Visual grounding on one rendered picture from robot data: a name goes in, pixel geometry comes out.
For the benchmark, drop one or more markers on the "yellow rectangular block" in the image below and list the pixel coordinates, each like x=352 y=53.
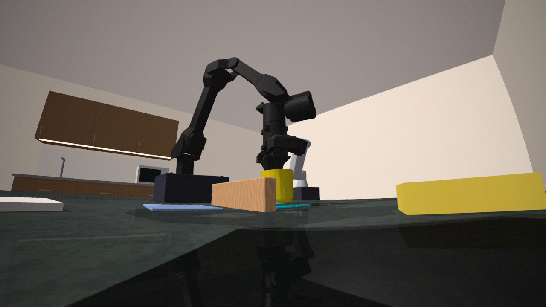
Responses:
x=511 y=192

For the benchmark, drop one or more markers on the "wooden block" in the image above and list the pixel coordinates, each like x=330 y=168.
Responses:
x=257 y=194

